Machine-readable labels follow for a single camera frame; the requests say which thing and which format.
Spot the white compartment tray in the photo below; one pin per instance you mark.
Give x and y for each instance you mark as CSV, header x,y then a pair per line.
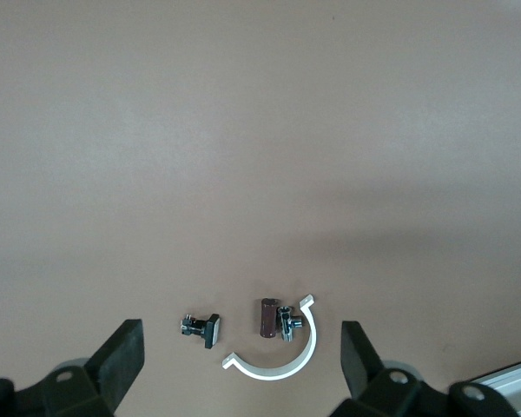
x,y
516,386

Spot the white curved plastic bracket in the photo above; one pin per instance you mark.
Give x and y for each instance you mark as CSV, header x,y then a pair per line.
x,y
267,374

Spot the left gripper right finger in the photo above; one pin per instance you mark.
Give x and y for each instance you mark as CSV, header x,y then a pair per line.
x,y
356,365

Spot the black square push button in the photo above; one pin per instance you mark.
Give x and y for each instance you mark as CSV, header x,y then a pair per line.
x,y
208,332

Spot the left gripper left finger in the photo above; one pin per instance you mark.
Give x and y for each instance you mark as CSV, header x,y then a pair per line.
x,y
113,369

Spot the brown switch with metal contacts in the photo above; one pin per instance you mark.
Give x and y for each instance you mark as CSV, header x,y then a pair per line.
x,y
267,319

